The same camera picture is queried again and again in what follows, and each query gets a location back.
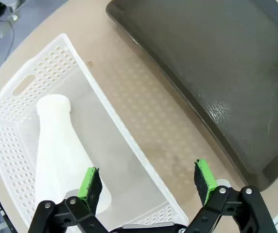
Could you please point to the white perforated plastic basket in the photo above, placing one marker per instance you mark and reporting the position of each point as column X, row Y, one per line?
column 56, row 60

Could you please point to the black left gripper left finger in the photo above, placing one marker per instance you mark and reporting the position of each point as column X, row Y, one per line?
column 90, row 189

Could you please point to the dark brown plastic tray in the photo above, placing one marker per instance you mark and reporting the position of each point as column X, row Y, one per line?
column 214, row 72

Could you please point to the translucent white Erlenmeyer flask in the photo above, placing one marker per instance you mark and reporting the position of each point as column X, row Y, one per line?
column 56, row 145

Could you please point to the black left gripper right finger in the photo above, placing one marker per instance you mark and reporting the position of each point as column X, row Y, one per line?
column 205, row 179

